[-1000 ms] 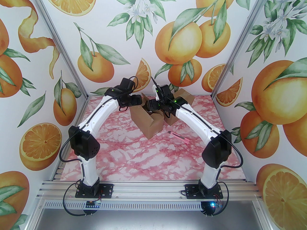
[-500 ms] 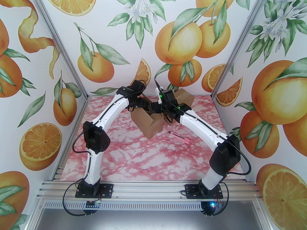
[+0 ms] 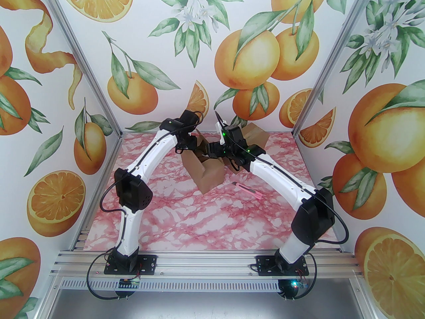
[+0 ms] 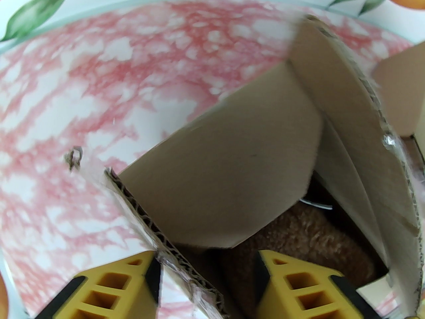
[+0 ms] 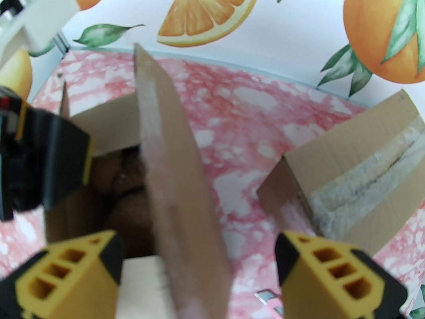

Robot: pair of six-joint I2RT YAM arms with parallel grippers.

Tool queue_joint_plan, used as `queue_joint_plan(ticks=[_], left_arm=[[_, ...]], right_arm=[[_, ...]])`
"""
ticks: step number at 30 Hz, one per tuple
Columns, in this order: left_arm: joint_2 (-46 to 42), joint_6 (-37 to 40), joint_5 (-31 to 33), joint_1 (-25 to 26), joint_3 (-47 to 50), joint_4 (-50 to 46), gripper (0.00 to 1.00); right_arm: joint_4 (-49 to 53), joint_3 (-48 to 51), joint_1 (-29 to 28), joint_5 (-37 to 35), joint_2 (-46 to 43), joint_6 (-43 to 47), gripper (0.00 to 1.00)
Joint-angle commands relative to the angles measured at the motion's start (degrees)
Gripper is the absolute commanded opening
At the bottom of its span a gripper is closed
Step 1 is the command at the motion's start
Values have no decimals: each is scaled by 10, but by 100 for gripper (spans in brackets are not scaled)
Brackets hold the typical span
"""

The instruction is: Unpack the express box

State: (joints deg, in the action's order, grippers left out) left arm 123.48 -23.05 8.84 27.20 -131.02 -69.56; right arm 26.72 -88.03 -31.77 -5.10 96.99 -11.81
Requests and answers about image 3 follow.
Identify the aluminium frame post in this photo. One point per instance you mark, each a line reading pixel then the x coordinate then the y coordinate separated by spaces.
pixel 83 65
pixel 332 65

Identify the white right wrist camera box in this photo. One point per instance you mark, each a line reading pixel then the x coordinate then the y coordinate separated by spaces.
pixel 221 125

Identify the perforated metal strip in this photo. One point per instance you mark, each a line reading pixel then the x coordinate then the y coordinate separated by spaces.
pixel 206 284

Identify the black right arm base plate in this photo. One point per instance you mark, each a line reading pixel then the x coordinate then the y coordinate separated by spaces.
pixel 265 266

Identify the aluminium left frame post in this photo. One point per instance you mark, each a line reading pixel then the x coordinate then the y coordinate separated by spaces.
pixel 83 65

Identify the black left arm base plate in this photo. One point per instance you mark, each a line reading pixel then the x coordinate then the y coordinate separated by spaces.
pixel 147 264

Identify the aluminium right frame post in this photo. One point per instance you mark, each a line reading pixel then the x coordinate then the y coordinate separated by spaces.
pixel 332 65

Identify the long taped cardboard box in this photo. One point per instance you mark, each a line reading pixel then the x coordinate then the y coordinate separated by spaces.
pixel 209 174

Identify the small left circuit board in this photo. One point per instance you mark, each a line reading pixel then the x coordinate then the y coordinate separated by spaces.
pixel 129 282

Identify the small right circuit board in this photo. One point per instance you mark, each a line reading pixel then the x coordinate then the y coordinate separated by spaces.
pixel 300 283

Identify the grey metal shelf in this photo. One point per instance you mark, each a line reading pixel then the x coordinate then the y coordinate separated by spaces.
pixel 212 306

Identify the aluminium mounting rail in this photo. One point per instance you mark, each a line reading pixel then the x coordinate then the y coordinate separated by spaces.
pixel 206 264

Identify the pink utility knife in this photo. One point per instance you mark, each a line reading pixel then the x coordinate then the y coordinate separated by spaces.
pixel 247 190

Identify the small circuit board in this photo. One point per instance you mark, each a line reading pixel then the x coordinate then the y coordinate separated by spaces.
pixel 129 282
pixel 300 283

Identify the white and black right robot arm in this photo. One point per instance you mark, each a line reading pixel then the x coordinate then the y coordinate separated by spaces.
pixel 285 184

